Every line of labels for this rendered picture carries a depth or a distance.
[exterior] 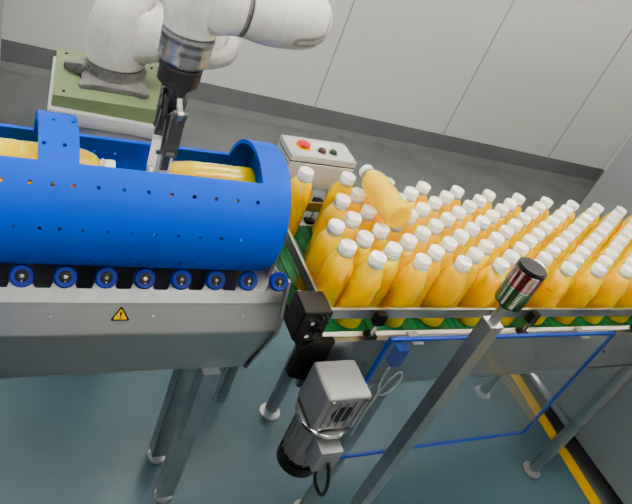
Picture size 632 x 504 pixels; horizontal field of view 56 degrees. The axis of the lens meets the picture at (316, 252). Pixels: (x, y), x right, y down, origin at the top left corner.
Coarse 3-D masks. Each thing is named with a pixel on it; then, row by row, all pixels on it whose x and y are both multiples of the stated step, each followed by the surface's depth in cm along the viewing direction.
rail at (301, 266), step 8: (288, 232) 150; (288, 240) 149; (288, 248) 149; (296, 248) 146; (296, 256) 145; (296, 264) 145; (304, 264) 142; (304, 272) 141; (304, 280) 141; (312, 280) 138; (312, 288) 137
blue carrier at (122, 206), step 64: (0, 128) 115; (64, 128) 104; (0, 192) 97; (64, 192) 101; (128, 192) 106; (192, 192) 111; (256, 192) 118; (0, 256) 104; (64, 256) 108; (128, 256) 113; (192, 256) 118; (256, 256) 123
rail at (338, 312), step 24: (336, 312) 134; (360, 312) 137; (408, 312) 143; (432, 312) 146; (456, 312) 150; (480, 312) 154; (528, 312) 162; (552, 312) 167; (576, 312) 171; (600, 312) 176; (624, 312) 182
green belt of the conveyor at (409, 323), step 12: (300, 228) 168; (300, 240) 163; (288, 252) 157; (300, 252) 159; (276, 264) 152; (288, 264) 153; (288, 276) 149; (288, 300) 143; (336, 324) 142; (360, 324) 145; (372, 324) 146; (408, 324) 151; (420, 324) 153; (444, 324) 156; (456, 324) 158; (516, 324) 168; (552, 324) 175; (564, 324) 177; (576, 324) 180; (588, 324) 182; (600, 324) 185; (612, 324) 187; (624, 324) 190
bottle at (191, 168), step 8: (176, 168) 117; (184, 168) 117; (192, 168) 118; (200, 168) 119; (208, 168) 120; (216, 168) 121; (224, 168) 122; (232, 168) 123; (240, 168) 124; (248, 168) 125; (200, 176) 118; (208, 176) 119; (216, 176) 120; (224, 176) 121; (232, 176) 121; (240, 176) 122; (248, 176) 123
